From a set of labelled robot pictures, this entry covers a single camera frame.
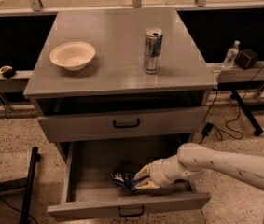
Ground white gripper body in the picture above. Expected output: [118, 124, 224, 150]
[149, 155, 210, 187]

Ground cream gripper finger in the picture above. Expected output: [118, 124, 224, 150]
[134, 177, 160, 189]
[133, 164, 151, 181]

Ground blue chip bag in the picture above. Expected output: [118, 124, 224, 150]
[111, 172, 137, 193]

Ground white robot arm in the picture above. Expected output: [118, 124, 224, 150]
[134, 143, 264, 224]

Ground grey top drawer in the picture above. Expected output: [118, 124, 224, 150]
[38, 106, 207, 143]

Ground grey open middle drawer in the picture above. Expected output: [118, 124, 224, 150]
[48, 135, 211, 222]

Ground grey drawer cabinet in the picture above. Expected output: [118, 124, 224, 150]
[22, 7, 218, 154]

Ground black stand leg right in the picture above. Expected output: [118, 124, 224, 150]
[230, 90, 263, 136]

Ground black table leg left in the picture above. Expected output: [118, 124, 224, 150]
[0, 147, 40, 224]

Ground clear plastic water bottle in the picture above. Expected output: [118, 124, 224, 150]
[222, 40, 240, 69]

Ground silver blue energy drink can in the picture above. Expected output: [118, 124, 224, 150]
[144, 27, 163, 74]

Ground small black speaker box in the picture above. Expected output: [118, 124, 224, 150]
[235, 49, 259, 70]

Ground white paper bowl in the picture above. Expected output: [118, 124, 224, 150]
[49, 42, 96, 71]

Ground yellow black tape measure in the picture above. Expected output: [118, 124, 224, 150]
[0, 65, 16, 78]

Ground black middle drawer handle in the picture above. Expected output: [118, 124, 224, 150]
[118, 205, 145, 217]

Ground black drawer handle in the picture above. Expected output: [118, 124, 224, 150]
[118, 205, 145, 217]
[113, 119, 140, 129]

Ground black top drawer handle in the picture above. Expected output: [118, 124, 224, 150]
[113, 119, 140, 129]

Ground black power adapter cable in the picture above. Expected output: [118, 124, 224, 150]
[190, 59, 264, 147]

